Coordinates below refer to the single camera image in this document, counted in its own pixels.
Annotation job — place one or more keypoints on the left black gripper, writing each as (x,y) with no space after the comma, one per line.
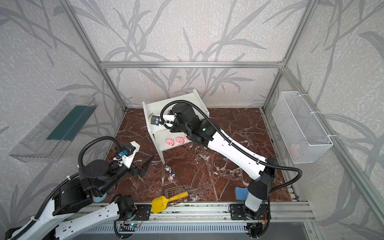
(137,169)

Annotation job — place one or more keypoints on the pink pig toy pair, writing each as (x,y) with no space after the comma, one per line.
(170,142)
(180,140)

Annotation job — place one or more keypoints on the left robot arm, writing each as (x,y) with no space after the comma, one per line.
(50,223)

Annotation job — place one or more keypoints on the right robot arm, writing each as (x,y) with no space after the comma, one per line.
(199,129)

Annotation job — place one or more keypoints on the brown slotted spatula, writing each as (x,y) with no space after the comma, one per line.
(171,192)

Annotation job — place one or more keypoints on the yellow toy shovel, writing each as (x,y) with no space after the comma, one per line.
(160,204)

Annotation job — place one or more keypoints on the light blue round object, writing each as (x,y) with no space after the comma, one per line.
(99,199)

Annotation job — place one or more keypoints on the green circuit board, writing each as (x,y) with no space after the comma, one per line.
(130,227)

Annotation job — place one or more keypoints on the blue sponge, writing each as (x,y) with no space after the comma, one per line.
(241,193)

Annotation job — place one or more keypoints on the pink toy in basket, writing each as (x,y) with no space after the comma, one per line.
(295,151)

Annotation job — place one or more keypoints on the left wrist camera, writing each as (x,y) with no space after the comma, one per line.
(126,155)

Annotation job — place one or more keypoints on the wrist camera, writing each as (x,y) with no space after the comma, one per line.
(126,155)
(166,121)

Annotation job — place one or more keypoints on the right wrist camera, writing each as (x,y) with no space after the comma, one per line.
(166,121)

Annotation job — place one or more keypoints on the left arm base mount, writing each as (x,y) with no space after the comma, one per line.
(128,210)

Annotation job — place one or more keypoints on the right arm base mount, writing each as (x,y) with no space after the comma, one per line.
(241,212)

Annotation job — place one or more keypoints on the clear plastic wall bin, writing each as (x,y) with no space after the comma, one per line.
(48,141)

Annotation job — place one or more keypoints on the white wire mesh basket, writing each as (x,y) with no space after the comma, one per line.
(298,124)

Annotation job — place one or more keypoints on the aluminium front rail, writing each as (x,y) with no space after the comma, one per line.
(220,212)

